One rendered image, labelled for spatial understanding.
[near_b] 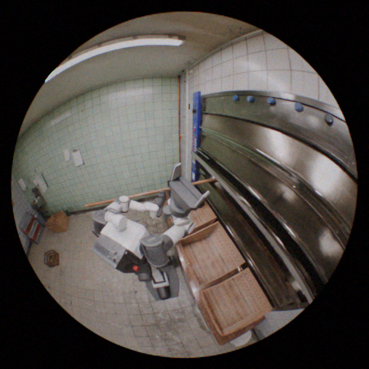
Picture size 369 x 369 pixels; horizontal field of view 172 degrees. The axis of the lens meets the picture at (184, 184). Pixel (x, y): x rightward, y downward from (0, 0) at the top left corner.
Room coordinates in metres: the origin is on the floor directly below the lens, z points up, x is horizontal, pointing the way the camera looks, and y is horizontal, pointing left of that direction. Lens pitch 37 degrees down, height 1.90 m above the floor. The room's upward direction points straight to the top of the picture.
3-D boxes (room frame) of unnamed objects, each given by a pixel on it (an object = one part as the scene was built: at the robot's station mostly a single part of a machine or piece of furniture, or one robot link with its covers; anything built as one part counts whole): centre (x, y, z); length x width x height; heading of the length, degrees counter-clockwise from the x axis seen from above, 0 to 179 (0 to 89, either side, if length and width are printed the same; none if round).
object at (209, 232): (0.39, -0.25, 0.72); 0.56 x 0.49 x 0.28; 20
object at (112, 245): (0.23, 0.36, 1.26); 0.34 x 0.30 x 0.36; 74
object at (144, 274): (0.20, 0.33, 1.00); 0.28 x 0.13 x 0.18; 18
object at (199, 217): (0.96, -0.06, 0.72); 0.56 x 0.49 x 0.28; 20
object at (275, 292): (0.49, -0.50, 1.02); 1.79 x 0.11 x 0.19; 19
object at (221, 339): (0.51, -0.19, 0.29); 2.42 x 0.56 x 0.58; 19
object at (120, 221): (0.28, 0.34, 1.46); 0.10 x 0.07 x 0.09; 74
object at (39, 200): (0.66, 4.05, 0.71); 0.47 x 0.36 x 0.91; 109
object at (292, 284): (0.50, -0.52, 1.16); 1.80 x 0.06 x 0.04; 19
